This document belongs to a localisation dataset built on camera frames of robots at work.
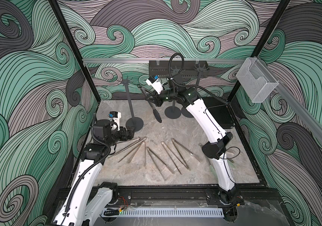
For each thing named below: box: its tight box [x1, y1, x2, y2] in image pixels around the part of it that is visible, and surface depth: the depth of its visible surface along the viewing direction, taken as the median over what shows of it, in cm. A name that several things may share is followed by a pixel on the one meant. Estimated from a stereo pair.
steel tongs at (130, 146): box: [112, 136, 148, 157], surface depth 94 cm
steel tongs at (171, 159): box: [161, 138, 202, 175], surface depth 89 cm
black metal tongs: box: [137, 83, 162, 124], surface depth 76 cm
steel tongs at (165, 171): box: [146, 146, 175, 182], surface depth 85 cm
